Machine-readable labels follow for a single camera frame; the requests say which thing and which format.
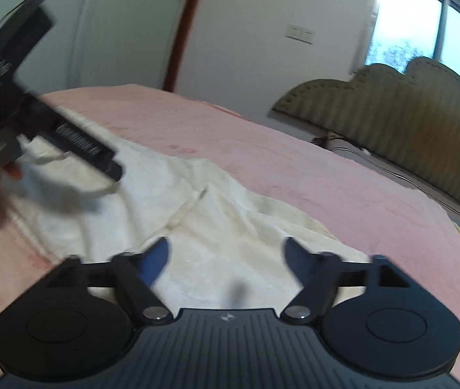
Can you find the green padded headboard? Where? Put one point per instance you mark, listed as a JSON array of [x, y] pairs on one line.
[[396, 109]]

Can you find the frosted wardrobe door flower decals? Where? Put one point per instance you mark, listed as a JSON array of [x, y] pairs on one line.
[[112, 28]]

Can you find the white pants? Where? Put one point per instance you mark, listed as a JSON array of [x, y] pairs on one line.
[[221, 231]]

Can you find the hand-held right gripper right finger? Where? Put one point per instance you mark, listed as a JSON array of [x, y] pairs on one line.
[[300, 263]]

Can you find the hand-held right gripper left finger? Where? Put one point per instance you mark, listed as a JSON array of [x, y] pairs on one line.
[[155, 261]]

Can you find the brown wooden door frame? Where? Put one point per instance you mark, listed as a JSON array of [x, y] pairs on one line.
[[187, 28]]

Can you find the pink bed blanket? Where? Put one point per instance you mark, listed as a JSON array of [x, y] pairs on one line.
[[294, 178]]

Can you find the white wall switch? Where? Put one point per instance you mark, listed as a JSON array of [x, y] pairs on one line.
[[309, 35], [294, 31]]

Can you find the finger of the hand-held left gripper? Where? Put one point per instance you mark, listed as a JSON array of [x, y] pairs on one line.
[[76, 137]]

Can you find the window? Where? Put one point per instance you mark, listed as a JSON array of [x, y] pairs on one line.
[[408, 28]]

